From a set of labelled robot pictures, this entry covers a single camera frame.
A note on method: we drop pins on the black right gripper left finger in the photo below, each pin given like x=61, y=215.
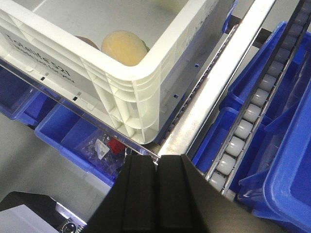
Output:
x=129, y=206

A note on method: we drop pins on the clear plastic parts bag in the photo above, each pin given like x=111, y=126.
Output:
x=95, y=150

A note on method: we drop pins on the pink plush ball toy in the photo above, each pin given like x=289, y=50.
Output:
x=88, y=41

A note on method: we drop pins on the yellow plush ball toy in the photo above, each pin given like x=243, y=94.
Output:
x=124, y=47

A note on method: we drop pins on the white plastic tote box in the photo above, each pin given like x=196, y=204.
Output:
x=42, y=38

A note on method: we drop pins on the grey metal shelf frame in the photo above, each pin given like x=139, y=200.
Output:
x=197, y=110

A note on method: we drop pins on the white roller track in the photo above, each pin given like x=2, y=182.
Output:
x=234, y=147

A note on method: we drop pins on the black and grey robot base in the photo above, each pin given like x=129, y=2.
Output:
x=22, y=212

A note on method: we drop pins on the red small part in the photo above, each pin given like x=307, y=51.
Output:
x=116, y=146

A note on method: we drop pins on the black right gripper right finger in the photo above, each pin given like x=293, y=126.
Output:
x=189, y=204

